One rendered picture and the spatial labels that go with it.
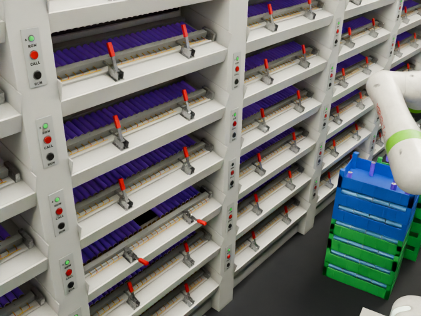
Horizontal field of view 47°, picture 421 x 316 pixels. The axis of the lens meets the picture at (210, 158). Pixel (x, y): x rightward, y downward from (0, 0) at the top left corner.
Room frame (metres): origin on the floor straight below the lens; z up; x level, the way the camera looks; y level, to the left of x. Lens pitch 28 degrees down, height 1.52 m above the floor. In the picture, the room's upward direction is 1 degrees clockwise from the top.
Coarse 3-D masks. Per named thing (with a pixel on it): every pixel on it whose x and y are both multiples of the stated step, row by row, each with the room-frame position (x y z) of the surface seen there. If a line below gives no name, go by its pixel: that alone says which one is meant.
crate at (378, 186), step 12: (348, 168) 1.82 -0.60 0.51; (360, 168) 1.85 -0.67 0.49; (384, 168) 1.80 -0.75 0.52; (348, 180) 1.69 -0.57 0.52; (360, 180) 1.76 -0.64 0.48; (372, 180) 1.76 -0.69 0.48; (384, 180) 1.76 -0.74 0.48; (360, 192) 1.66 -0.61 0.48; (372, 192) 1.63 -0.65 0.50; (384, 192) 1.61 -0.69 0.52; (396, 192) 1.59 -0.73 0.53; (408, 204) 1.56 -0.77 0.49
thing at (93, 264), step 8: (192, 200) 1.43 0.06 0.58; (200, 200) 1.45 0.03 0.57; (184, 208) 1.38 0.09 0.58; (168, 216) 1.33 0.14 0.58; (176, 216) 1.35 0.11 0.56; (152, 224) 1.28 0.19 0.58; (160, 224) 1.29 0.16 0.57; (144, 232) 1.24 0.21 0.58; (152, 232) 1.27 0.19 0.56; (160, 232) 1.27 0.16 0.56; (128, 240) 1.20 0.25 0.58; (136, 240) 1.21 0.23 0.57; (112, 248) 1.15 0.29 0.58; (120, 248) 1.16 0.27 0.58; (104, 256) 1.12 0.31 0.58; (112, 256) 1.14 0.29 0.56; (88, 264) 1.08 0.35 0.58; (96, 264) 1.09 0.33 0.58; (88, 272) 1.07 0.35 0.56
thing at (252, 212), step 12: (288, 168) 2.01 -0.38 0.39; (300, 168) 2.03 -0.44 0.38; (312, 168) 2.01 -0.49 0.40; (276, 180) 1.90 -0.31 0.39; (288, 180) 1.95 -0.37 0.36; (300, 180) 1.97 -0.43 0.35; (252, 192) 1.79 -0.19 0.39; (264, 192) 1.82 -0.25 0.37; (276, 192) 1.85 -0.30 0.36; (288, 192) 1.86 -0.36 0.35; (240, 204) 1.69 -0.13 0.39; (252, 204) 1.71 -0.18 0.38; (264, 204) 1.75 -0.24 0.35; (276, 204) 1.77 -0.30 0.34; (240, 216) 1.64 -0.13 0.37; (252, 216) 1.66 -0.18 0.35; (264, 216) 1.71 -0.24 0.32; (240, 228) 1.58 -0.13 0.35
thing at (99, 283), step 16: (208, 192) 1.49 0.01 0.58; (208, 208) 1.44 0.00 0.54; (144, 224) 1.30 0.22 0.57; (176, 224) 1.33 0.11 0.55; (192, 224) 1.34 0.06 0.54; (144, 240) 1.23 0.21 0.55; (160, 240) 1.25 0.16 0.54; (176, 240) 1.29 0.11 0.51; (96, 256) 1.14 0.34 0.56; (144, 256) 1.17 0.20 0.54; (96, 272) 1.08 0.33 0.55; (112, 272) 1.09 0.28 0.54; (128, 272) 1.13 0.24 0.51; (96, 288) 1.03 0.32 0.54
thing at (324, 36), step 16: (336, 0) 2.01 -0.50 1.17; (336, 16) 2.03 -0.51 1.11; (320, 32) 2.04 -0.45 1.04; (336, 48) 2.06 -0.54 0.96; (336, 64) 2.08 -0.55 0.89; (304, 80) 2.07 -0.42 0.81; (320, 80) 2.02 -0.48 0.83; (320, 112) 2.01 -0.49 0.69; (320, 128) 2.02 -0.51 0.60; (304, 160) 2.04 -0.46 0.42; (320, 176) 2.08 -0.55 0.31; (304, 192) 2.03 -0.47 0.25; (304, 224) 2.01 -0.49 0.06
